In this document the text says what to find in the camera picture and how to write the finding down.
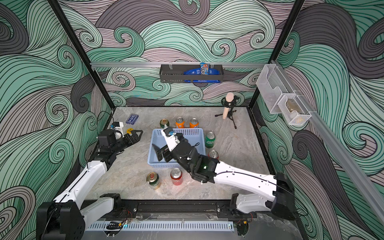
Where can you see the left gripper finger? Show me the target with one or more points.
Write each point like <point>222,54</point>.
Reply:
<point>133,139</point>
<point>137,133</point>

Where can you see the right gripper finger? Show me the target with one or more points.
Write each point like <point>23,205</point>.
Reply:
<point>158,151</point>
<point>167,156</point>

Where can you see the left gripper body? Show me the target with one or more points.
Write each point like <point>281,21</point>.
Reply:
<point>121,144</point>

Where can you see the red cola can front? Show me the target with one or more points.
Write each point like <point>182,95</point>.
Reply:
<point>176,176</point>

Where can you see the red cola can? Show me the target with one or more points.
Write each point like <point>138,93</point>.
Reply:
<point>213,154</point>
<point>176,176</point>

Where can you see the green gold can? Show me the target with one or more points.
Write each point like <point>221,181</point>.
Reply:
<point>153,180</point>

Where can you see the green white can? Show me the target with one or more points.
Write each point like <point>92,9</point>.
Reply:
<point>164,123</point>

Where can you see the green sprite can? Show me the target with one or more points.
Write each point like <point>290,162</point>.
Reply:
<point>210,139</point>

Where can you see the orange can back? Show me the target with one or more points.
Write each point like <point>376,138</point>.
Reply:
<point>180,123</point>
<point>194,123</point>

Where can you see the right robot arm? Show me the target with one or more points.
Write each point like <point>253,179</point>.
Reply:
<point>267,193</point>

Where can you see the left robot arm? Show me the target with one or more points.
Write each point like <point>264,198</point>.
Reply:
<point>64,218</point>

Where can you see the light blue plastic basket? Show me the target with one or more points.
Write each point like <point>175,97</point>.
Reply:
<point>193,135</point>

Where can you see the blue card box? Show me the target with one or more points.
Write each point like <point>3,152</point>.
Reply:
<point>131,120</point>

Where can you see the black microphone tripod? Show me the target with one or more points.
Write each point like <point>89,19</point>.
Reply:
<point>231,112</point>

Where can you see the beige microphone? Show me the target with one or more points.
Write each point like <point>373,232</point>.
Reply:
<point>227,103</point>

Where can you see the blue snack packet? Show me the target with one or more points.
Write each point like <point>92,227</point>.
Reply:
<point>204,69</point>

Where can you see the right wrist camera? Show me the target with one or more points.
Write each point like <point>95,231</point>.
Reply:
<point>171,139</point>

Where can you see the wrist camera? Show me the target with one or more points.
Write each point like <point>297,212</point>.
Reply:
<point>171,139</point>
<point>118,129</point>

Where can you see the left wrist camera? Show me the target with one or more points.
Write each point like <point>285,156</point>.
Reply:
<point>118,129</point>

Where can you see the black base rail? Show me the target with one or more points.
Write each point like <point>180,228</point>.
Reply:
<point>220,208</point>

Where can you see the black wall shelf basket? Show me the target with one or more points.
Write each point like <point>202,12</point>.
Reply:
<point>175,74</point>

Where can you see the white perforated cable tray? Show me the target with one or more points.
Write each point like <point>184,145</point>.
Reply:
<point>157,226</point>

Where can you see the aluminium wall rail back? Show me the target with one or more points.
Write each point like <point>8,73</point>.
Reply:
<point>135,64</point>

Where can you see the large clear wall bin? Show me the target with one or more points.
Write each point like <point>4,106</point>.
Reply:
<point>271,87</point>

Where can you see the small clear wall bin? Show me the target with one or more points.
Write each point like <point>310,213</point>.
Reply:
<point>293,110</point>

